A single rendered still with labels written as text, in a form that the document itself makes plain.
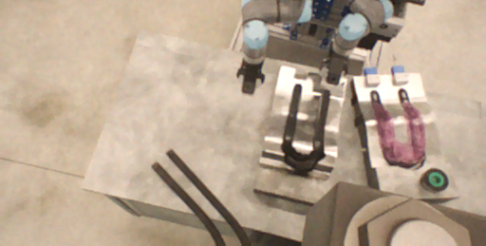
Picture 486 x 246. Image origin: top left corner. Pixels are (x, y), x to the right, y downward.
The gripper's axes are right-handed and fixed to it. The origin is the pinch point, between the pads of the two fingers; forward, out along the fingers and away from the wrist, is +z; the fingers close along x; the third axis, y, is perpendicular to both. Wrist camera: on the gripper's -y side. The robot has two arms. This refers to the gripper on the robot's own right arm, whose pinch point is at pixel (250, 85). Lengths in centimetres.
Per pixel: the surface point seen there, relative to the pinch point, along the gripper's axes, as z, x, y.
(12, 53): 95, 149, 29
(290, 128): 4.9, -18.6, -11.4
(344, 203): -106, -18, -59
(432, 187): 0, -68, -22
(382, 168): 4, -53, -19
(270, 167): 9.0, -14.2, -26.7
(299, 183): 8.9, -25.8, -30.0
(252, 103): 15.0, -1.8, -0.5
